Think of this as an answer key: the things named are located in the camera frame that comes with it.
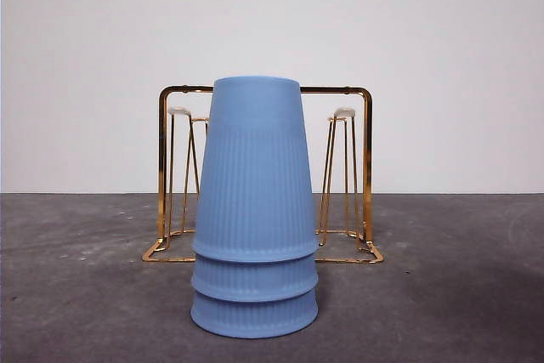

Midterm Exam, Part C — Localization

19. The blue ribbed plastic cup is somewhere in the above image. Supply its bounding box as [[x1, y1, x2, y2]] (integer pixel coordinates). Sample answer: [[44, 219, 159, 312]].
[[190, 247, 320, 301], [190, 288, 320, 338], [191, 76, 319, 263]]

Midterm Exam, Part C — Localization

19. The gold wire cup holder rack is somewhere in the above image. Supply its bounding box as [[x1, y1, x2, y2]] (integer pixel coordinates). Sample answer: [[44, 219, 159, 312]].
[[141, 84, 385, 265]]

